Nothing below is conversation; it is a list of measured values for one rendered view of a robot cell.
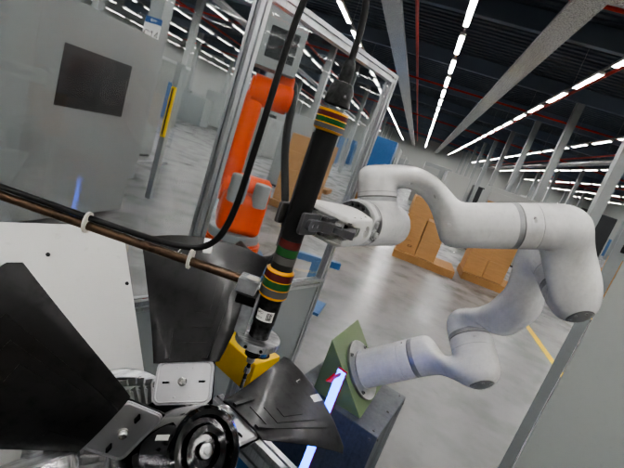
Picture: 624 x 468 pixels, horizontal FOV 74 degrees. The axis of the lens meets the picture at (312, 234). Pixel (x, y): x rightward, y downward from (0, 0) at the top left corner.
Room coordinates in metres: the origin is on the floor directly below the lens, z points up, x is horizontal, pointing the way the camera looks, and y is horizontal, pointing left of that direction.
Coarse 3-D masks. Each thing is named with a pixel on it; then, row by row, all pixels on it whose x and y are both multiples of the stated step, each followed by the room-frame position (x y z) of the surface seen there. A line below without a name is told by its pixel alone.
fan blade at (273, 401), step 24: (288, 360) 0.84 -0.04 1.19; (264, 384) 0.73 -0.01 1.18; (288, 384) 0.77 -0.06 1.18; (312, 384) 0.81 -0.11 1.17; (240, 408) 0.64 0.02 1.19; (264, 408) 0.66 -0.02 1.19; (288, 408) 0.69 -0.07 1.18; (312, 408) 0.74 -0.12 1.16; (264, 432) 0.60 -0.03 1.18; (288, 432) 0.64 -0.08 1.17; (312, 432) 0.68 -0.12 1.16; (336, 432) 0.73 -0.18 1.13
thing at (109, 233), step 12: (0, 192) 0.58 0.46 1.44; (24, 204) 0.58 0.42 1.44; (36, 204) 0.59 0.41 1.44; (48, 216) 0.59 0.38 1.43; (60, 216) 0.58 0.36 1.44; (72, 216) 0.59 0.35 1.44; (96, 228) 0.58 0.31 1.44; (108, 228) 0.59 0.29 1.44; (120, 240) 0.58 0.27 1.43; (132, 240) 0.58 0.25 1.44; (144, 240) 0.59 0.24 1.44; (156, 252) 0.58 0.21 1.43; (168, 252) 0.58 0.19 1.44; (192, 264) 0.58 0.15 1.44; (204, 264) 0.59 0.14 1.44; (228, 276) 0.58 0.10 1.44
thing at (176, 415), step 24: (168, 408) 0.57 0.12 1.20; (192, 408) 0.50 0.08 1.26; (216, 408) 0.52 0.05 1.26; (168, 432) 0.47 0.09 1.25; (192, 432) 0.48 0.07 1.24; (216, 432) 0.51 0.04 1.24; (144, 456) 0.47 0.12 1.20; (168, 456) 0.44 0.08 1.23; (192, 456) 0.47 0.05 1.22; (216, 456) 0.49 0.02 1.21
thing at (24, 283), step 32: (0, 288) 0.40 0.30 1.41; (32, 288) 0.42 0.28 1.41; (0, 320) 0.40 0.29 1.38; (32, 320) 0.41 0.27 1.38; (64, 320) 0.43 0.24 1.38; (0, 352) 0.39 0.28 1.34; (32, 352) 0.41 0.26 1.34; (64, 352) 0.43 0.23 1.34; (0, 384) 0.39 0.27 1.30; (32, 384) 0.40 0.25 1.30; (64, 384) 0.42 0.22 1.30; (96, 384) 0.44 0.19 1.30; (0, 416) 0.39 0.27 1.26; (32, 416) 0.41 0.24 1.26; (64, 416) 0.42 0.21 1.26; (96, 416) 0.44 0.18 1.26; (0, 448) 0.40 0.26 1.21; (32, 448) 0.42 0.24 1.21; (64, 448) 0.43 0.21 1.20
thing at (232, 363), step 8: (232, 336) 1.07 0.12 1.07; (232, 344) 1.03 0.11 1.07; (224, 352) 1.03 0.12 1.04; (232, 352) 1.02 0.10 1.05; (240, 352) 1.00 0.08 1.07; (224, 360) 1.03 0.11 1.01; (232, 360) 1.01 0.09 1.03; (240, 360) 1.00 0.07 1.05; (256, 360) 0.99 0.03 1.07; (264, 360) 1.00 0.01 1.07; (272, 360) 1.02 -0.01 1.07; (224, 368) 1.02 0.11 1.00; (232, 368) 1.01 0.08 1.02; (240, 368) 0.99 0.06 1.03; (256, 368) 0.98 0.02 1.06; (264, 368) 1.00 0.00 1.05; (232, 376) 1.00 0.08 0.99; (240, 376) 0.99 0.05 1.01; (248, 376) 0.97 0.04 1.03; (256, 376) 0.99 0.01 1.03
